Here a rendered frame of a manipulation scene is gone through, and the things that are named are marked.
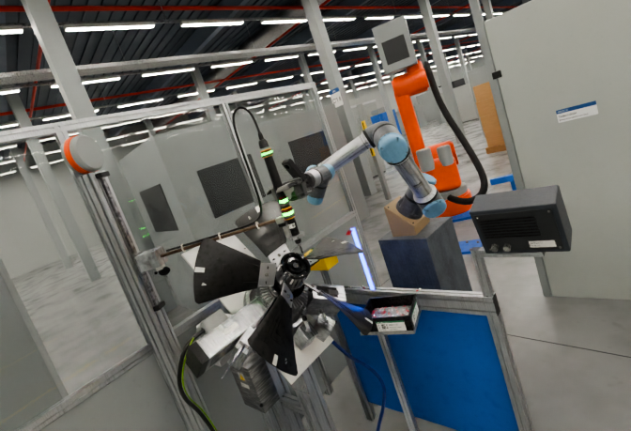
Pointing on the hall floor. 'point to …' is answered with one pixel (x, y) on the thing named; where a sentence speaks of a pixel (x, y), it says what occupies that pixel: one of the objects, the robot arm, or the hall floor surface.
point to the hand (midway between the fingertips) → (272, 191)
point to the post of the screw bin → (398, 382)
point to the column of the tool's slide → (164, 333)
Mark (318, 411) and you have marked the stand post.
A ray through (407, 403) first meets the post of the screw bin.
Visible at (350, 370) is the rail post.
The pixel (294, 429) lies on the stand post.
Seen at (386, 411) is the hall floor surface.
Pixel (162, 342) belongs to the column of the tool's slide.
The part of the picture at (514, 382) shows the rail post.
